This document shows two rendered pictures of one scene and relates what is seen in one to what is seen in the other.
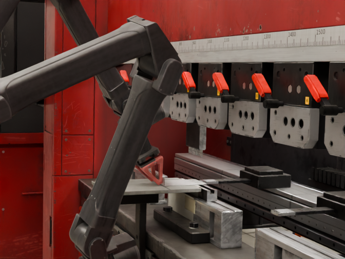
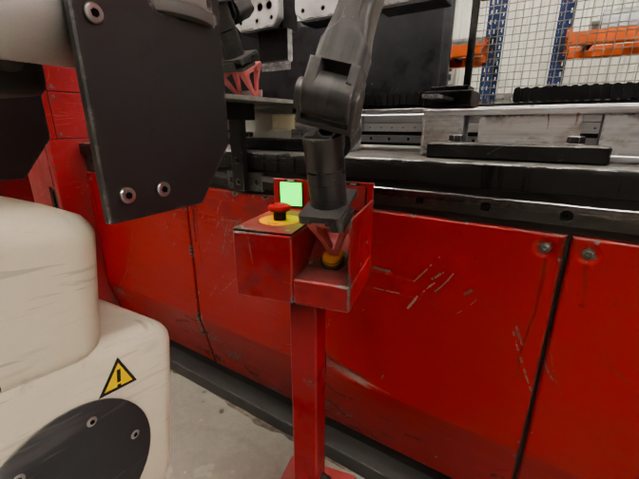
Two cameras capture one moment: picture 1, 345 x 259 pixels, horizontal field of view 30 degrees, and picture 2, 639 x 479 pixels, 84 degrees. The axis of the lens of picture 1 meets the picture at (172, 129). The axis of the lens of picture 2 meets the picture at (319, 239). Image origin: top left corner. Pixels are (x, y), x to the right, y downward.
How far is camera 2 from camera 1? 1.08 m
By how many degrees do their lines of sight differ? 38
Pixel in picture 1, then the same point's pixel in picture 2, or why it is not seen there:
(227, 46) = not seen: outside the picture
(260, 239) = (433, 119)
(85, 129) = (74, 86)
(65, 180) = (64, 144)
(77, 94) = not seen: hidden behind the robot
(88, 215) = (345, 47)
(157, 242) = (278, 156)
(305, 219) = (385, 126)
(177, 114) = (252, 22)
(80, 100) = not seen: hidden behind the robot
